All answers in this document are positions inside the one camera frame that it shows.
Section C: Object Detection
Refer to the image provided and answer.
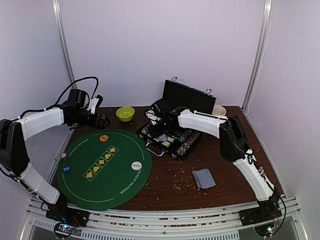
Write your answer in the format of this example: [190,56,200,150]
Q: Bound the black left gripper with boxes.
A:
[71,109,111,130]

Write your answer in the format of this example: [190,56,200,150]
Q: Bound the black poker chip case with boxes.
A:
[136,77,216,161]

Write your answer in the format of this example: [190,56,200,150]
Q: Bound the orange big blind button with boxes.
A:
[99,134,109,142]

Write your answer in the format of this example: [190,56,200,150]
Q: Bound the small poker chip stack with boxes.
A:
[60,152,69,162]

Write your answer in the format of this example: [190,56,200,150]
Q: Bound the white dealer button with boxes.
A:
[131,161,143,171]

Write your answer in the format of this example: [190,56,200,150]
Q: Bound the blue small blind button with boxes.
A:
[62,165,72,174]

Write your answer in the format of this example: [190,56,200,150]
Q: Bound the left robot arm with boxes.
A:
[0,105,110,222]

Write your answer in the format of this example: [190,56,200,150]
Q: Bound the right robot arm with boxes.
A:
[145,106,282,223]

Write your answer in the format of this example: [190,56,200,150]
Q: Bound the blue boxed card deck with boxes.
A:
[154,134,175,148]

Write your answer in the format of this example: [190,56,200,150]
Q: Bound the poker chip row right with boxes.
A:
[175,129,201,157]

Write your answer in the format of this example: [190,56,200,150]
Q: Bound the poker chip row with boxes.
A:
[175,129,201,157]
[140,124,150,136]

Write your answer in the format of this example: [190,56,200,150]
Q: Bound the poker chip row far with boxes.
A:
[140,124,150,136]

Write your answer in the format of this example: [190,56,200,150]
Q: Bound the lime green bowl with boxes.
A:
[116,106,136,122]

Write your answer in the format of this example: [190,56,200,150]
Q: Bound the beige cup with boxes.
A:
[212,105,227,116]

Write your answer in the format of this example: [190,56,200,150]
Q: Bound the green round poker mat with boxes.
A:
[56,128,152,211]

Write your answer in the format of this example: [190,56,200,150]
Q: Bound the grey playing card deck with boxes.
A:
[192,168,216,189]

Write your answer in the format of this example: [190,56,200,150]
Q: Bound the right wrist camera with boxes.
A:
[150,98,171,118]

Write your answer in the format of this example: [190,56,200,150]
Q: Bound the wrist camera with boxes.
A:
[67,89,89,108]
[150,98,171,118]

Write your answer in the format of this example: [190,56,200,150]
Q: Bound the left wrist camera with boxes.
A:
[67,89,89,108]

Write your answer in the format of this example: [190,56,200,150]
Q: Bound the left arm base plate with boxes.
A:
[45,208,90,227]

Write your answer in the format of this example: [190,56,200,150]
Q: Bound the left aluminium post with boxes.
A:
[52,0,76,84]

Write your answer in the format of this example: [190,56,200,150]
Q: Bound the aluminium post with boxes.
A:
[52,0,76,84]
[242,0,274,113]

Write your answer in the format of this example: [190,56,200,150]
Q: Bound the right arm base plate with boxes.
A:
[239,207,283,226]

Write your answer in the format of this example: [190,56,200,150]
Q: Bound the right aluminium post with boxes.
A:
[242,0,274,113]

